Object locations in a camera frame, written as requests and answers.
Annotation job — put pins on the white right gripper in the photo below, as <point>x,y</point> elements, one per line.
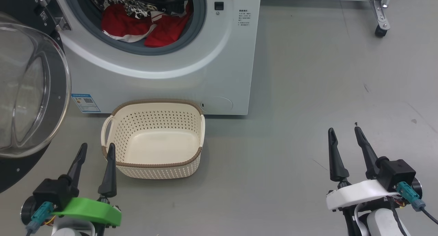
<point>359,193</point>

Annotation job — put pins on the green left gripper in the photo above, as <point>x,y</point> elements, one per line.
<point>92,210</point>

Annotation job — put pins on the black glass washing machine door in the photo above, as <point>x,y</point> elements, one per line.
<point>34,85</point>

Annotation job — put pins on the red basketball jersey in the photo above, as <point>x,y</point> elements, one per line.
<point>167,32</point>

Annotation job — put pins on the cream perforated laundry basket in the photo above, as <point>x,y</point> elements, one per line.
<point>157,143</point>

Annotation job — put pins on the white washing machine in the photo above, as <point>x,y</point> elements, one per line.
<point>205,75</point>

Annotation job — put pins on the steel washing machine drum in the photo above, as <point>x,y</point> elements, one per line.
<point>137,10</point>

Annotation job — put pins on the grey rubber door gasket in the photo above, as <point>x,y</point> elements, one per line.
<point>196,23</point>

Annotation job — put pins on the blue white energy label sticker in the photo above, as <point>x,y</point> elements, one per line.
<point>86,103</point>

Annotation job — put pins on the white metal cart with caster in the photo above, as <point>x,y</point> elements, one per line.
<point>381,10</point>

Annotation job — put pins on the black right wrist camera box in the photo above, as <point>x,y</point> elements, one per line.
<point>397,172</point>

